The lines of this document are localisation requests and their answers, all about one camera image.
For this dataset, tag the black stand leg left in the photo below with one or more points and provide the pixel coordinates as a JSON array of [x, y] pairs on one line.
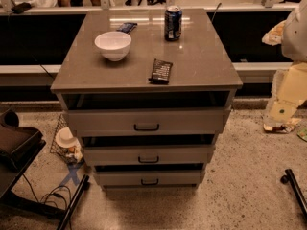
[[74, 202]]

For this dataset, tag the black stand leg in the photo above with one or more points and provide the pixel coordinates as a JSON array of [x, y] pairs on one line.
[[289, 177], [74, 202]]

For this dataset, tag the grey middle drawer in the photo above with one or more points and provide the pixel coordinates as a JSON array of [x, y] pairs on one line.
[[148, 149]]

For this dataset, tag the blue soda can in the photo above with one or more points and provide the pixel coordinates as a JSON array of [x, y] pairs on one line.
[[172, 23]]

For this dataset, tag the black device on ledge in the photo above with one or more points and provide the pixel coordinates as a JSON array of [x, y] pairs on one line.
[[20, 8]]

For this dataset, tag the green packet on floor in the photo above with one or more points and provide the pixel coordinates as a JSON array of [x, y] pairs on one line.
[[302, 134]]

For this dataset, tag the white cup in basket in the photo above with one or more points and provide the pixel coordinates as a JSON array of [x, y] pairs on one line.
[[65, 139]]

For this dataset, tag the grey bottom drawer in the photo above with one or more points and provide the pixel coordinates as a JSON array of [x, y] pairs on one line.
[[149, 175]]

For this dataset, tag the dark chocolate bar wrapper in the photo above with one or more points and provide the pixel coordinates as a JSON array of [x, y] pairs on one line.
[[161, 72]]

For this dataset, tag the black office chair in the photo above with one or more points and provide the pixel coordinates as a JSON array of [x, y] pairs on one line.
[[19, 146]]

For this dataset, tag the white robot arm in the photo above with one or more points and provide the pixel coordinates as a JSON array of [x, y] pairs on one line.
[[291, 34]]

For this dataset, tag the grey drawer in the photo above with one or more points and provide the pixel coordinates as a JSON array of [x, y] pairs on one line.
[[156, 121], [149, 175], [148, 149]]

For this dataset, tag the black stand leg right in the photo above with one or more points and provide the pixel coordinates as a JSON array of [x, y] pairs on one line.
[[289, 177]]

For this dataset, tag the blue snack bar wrapper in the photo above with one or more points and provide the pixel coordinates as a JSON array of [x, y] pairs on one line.
[[127, 27]]

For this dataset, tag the white ceramic bowl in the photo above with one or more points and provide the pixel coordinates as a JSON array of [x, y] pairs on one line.
[[113, 45]]

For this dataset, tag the grey top drawer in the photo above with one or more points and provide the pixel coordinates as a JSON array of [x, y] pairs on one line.
[[156, 121]]

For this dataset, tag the grey drawer cabinet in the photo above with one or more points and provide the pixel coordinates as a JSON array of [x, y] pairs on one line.
[[202, 74]]

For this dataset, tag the wire mesh waste basket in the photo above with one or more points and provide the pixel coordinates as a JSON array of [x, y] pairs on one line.
[[71, 155]]

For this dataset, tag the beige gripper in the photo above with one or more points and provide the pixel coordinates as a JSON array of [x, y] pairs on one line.
[[295, 37]]

